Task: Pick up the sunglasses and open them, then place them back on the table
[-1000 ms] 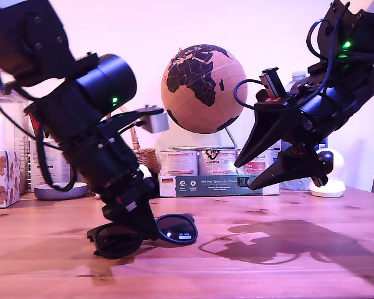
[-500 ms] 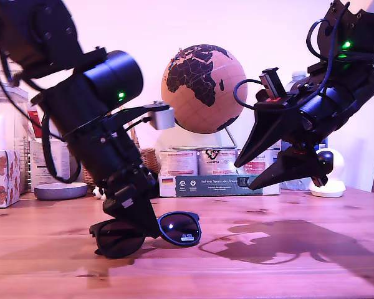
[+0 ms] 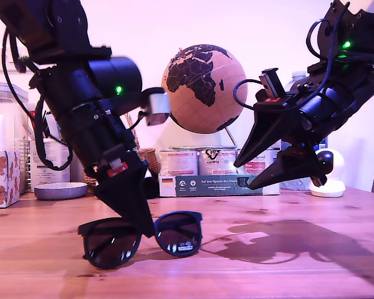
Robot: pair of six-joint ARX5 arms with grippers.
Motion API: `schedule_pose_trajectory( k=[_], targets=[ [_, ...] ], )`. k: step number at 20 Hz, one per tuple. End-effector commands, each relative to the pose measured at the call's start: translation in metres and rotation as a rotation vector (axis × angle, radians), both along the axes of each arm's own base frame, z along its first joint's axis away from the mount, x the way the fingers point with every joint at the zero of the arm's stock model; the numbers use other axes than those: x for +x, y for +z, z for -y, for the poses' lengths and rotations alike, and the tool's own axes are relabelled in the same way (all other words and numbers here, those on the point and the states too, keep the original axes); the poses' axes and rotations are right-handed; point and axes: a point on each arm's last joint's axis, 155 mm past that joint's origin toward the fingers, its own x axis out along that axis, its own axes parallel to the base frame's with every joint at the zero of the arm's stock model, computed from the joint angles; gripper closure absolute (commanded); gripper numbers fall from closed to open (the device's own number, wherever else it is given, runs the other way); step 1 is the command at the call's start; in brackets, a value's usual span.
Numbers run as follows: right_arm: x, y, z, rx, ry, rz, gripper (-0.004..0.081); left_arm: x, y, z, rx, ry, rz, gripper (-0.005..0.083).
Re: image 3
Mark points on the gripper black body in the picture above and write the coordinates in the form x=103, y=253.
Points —
x=93, y=137
x=314, y=110

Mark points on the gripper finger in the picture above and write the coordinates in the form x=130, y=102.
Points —
x=127, y=199
x=285, y=172
x=266, y=130

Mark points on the black sunglasses with sticker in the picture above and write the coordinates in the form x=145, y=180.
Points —
x=112, y=246

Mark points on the silver tin can red label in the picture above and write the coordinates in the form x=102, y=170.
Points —
x=263, y=162

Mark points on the panda plush toy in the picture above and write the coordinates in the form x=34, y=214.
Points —
x=152, y=188

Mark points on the large clear water bottle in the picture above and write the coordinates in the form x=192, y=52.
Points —
x=299, y=76

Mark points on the silver tin can black logo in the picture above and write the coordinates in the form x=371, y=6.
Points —
x=216, y=163

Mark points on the silver tin can framed label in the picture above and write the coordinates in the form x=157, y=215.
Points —
x=178, y=162

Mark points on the grey shallow bowl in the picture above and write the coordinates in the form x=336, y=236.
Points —
x=60, y=191

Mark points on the white carton pen holder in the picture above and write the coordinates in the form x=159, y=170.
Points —
x=39, y=180

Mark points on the cork globe on metal stand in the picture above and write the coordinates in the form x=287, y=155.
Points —
x=202, y=93

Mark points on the green and white can tray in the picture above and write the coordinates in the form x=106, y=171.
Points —
x=205, y=187

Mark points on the clear plastic lidded container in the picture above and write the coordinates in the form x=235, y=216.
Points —
x=6, y=102

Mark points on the gingerbread print tissue box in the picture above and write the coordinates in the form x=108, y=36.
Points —
x=3, y=180

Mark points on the small white round camera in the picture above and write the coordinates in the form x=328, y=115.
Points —
x=330, y=187

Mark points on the arm pale camera box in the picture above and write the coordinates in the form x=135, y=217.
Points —
x=157, y=107

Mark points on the white wall light switch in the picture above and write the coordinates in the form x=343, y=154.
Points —
x=0, y=62

